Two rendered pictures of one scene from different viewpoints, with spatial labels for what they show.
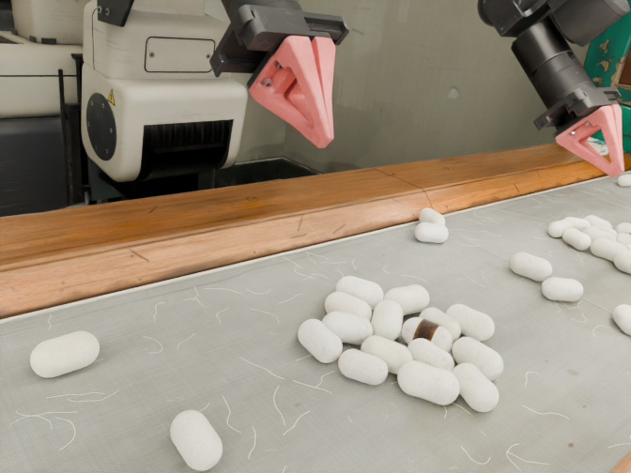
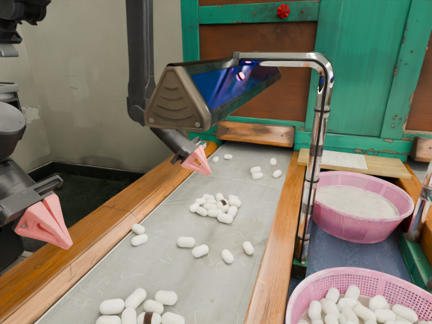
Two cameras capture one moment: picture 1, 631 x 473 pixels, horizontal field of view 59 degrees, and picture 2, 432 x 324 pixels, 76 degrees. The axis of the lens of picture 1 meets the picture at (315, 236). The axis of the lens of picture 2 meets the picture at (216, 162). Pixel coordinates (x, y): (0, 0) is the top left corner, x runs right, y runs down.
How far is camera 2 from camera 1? 0.18 m
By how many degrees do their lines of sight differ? 25
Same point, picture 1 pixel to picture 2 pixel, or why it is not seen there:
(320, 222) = (81, 263)
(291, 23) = (27, 198)
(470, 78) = not seen: hidden behind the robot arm
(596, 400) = (222, 312)
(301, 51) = (38, 211)
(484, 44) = not seen: hidden behind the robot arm
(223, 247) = (29, 313)
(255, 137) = (31, 155)
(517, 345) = (188, 296)
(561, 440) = not seen: outside the picture
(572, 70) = (178, 136)
